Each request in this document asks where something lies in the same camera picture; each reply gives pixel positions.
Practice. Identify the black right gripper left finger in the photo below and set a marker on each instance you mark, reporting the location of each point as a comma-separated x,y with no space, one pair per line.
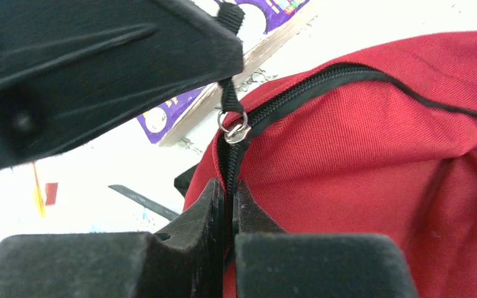
188,254

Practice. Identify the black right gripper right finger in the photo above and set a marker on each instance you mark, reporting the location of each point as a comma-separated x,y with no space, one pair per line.
254,230

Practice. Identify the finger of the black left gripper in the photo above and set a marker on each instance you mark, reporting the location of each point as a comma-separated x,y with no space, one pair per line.
71,71

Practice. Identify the red student backpack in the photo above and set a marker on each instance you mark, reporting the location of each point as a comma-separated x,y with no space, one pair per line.
381,140

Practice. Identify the orange wooden shelf rack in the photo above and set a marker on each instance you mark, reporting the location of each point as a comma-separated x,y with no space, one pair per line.
44,193

